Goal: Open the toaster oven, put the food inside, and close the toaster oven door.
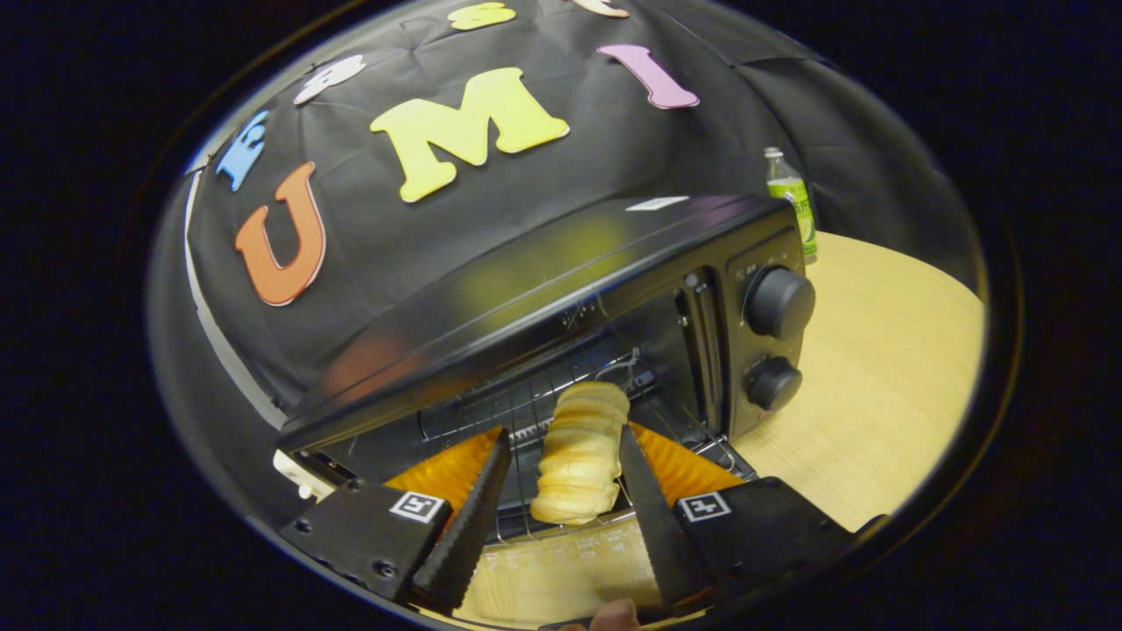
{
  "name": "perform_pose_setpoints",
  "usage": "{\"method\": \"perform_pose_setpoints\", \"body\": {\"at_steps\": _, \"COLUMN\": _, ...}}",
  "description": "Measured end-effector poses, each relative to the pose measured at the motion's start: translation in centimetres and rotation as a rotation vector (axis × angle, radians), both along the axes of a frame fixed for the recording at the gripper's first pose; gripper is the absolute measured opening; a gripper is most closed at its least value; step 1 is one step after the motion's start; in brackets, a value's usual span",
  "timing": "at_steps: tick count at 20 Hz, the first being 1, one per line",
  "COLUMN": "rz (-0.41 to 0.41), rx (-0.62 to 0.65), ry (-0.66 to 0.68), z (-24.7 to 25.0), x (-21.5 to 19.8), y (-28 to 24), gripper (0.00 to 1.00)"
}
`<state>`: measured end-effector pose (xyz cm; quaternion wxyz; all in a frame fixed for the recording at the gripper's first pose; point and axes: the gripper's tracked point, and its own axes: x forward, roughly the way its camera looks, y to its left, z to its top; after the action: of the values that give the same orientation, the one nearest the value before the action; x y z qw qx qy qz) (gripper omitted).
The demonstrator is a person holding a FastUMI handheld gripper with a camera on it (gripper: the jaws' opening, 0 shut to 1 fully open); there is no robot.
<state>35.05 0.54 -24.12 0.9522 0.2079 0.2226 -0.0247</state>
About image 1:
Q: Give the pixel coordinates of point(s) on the black toaster oven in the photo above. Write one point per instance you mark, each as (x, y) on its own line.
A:
(543, 280)

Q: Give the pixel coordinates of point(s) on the white pop-up toaster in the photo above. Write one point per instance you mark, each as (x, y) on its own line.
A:
(294, 473)

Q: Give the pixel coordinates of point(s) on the ridged yellow bread roll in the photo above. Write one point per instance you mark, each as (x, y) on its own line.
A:
(580, 447)

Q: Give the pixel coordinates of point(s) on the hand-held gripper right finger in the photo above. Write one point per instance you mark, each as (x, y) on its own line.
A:
(662, 526)

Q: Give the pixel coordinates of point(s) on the green drink bottle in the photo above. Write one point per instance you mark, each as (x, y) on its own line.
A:
(793, 202)

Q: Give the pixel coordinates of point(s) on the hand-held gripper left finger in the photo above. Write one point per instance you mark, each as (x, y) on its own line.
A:
(469, 526)

